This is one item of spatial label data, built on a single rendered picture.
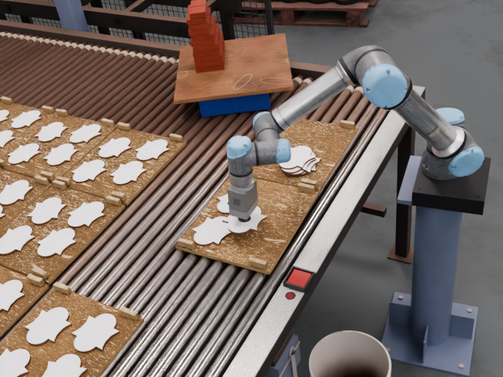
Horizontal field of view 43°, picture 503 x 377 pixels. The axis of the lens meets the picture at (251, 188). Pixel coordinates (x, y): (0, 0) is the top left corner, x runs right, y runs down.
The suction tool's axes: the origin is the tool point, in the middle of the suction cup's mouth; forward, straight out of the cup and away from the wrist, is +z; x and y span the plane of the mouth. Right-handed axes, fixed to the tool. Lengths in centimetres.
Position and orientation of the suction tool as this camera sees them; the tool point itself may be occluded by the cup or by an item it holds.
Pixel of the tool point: (245, 221)
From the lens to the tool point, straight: 214.4
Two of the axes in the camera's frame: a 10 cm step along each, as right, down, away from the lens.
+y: -4.5, 5.6, -7.0
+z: 0.5, 8.0, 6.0
